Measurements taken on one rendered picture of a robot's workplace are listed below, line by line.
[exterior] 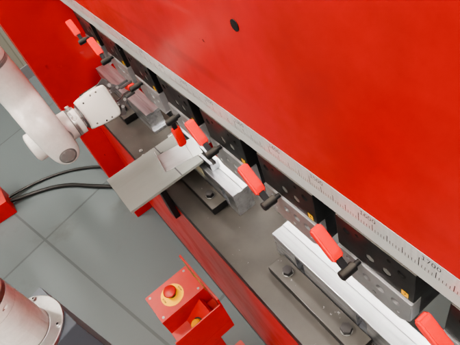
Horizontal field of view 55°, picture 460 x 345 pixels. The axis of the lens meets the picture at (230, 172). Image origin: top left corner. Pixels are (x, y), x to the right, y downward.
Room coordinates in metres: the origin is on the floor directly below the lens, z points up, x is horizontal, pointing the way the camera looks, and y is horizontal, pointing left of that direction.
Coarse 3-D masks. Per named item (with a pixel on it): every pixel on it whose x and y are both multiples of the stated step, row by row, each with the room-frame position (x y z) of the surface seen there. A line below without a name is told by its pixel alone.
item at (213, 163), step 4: (184, 132) 1.12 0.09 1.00; (184, 136) 1.11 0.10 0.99; (188, 136) 1.09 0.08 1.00; (200, 148) 1.02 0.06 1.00; (204, 148) 1.01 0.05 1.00; (204, 152) 1.00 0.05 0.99; (200, 156) 0.98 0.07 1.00; (204, 156) 0.98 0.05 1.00; (204, 160) 0.96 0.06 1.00; (208, 160) 0.95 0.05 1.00; (212, 160) 0.96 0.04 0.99; (216, 160) 0.94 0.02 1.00; (208, 164) 0.94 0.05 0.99; (212, 164) 0.94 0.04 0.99; (216, 164) 0.94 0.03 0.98; (212, 168) 0.93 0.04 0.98
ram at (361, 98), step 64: (64, 0) 1.56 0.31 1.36; (128, 0) 0.90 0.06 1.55; (192, 0) 0.62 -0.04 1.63; (256, 0) 0.46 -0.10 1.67; (320, 0) 0.36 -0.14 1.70; (384, 0) 0.30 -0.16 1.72; (448, 0) 0.24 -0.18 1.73; (192, 64) 0.71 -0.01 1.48; (256, 64) 0.50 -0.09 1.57; (320, 64) 0.38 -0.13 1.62; (384, 64) 0.30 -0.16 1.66; (448, 64) 0.24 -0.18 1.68; (256, 128) 0.55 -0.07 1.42; (320, 128) 0.39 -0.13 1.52; (384, 128) 0.30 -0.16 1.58; (448, 128) 0.23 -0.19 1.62; (320, 192) 0.41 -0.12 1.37; (384, 192) 0.30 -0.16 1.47; (448, 192) 0.22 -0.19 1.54; (448, 256) 0.21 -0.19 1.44
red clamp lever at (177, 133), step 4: (172, 116) 0.89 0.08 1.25; (176, 116) 0.89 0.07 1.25; (180, 116) 0.89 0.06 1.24; (168, 120) 0.88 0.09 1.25; (172, 120) 0.88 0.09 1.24; (176, 120) 0.88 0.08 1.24; (168, 124) 0.87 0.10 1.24; (172, 124) 0.88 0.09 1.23; (172, 128) 0.88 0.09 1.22; (176, 128) 0.88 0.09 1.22; (180, 128) 0.88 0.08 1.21; (172, 132) 0.88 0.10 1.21; (176, 132) 0.88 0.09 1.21; (180, 132) 0.88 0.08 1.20; (176, 136) 0.88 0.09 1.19; (180, 136) 0.88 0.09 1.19; (176, 140) 0.88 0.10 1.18; (180, 140) 0.88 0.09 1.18; (184, 140) 0.88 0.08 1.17; (180, 144) 0.88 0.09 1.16; (184, 144) 0.88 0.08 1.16
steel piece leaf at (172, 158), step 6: (168, 150) 1.06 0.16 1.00; (174, 150) 1.05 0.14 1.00; (180, 150) 1.04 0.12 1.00; (186, 150) 1.03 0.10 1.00; (162, 156) 1.05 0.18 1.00; (168, 156) 1.03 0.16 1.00; (174, 156) 1.02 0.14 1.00; (180, 156) 1.01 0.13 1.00; (186, 156) 1.00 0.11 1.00; (162, 162) 1.02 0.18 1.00; (168, 162) 1.01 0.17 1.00; (174, 162) 1.00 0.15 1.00; (180, 162) 0.99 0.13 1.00; (168, 168) 0.98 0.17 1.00
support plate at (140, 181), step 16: (160, 144) 1.10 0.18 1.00; (176, 144) 1.08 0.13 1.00; (144, 160) 1.06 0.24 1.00; (192, 160) 0.98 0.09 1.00; (112, 176) 1.05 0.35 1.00; (128, 176) 1.02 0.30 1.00; (144, 176) 0.99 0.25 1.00; (160, 176) 0.97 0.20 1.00; (176, 176) 0.94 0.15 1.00; (128, 192) 0.95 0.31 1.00; (144, 192) 0.92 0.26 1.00; (160, 192) 0.91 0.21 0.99; (128, 208) 0.89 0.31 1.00
